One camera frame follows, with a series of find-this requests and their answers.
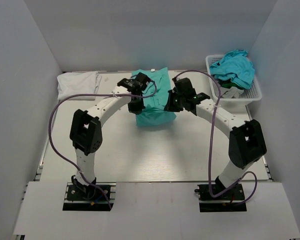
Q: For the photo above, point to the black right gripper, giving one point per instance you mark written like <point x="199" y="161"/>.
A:
<point x="170" y="107"/>

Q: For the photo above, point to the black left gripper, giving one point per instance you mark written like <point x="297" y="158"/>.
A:
<point x="137" y="109"/>

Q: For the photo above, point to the teal green t-shirt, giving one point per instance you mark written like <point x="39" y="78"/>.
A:
<point x="153" y="114"/>

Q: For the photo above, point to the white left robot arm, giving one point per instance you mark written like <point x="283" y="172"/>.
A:
<point x="86" y="127"/>

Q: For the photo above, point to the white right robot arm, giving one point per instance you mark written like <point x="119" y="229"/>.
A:
<point x="246" y="140"/>

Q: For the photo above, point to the dark green garment in basket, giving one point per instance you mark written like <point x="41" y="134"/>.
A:
<point x="228" y="84"/>

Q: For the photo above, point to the grey white crumpled garment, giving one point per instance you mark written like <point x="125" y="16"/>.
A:
<point x="231" y="93"/>

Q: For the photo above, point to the folded white t-shirt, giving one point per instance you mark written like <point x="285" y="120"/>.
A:
<point x="73" y="83"/>

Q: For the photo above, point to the light blue crumpled t-shirt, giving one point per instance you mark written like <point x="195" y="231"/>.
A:
<point x="234" y="66"/>

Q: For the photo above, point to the white plastic laundry basket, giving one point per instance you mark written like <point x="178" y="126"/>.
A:
<point x="252" y="95"/>

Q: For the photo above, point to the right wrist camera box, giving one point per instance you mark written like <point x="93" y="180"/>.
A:
<point x="184" y="87"/>

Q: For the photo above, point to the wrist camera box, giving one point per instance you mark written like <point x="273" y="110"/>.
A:
<point x="184" y="87"/>
<point x="143" y="79"/>

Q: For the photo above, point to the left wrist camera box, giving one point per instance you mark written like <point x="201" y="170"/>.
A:
<point x="143" y="79"/>

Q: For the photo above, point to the aluminium table edge rail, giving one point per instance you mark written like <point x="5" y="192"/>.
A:
<point x="129" y="72"/>

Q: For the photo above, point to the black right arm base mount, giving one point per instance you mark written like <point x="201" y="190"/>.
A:
<point x="226" y="203"/>

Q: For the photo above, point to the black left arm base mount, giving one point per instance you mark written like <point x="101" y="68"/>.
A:
<point x="94" y="201"/>

